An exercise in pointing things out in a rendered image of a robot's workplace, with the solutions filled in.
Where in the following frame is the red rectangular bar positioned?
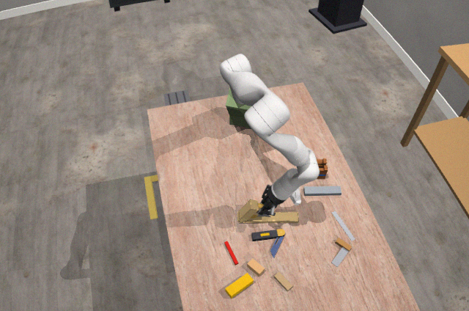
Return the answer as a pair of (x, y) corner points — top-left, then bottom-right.
(224, 241), (238, 265)

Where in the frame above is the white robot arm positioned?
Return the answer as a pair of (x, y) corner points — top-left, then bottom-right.
(220, 54), (320, 205)

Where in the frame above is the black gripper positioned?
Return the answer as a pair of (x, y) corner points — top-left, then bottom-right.
(257, 185), (285, 216)

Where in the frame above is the yellow rectangular block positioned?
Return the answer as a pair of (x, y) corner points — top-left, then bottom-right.
(225, 273), (254, 299)

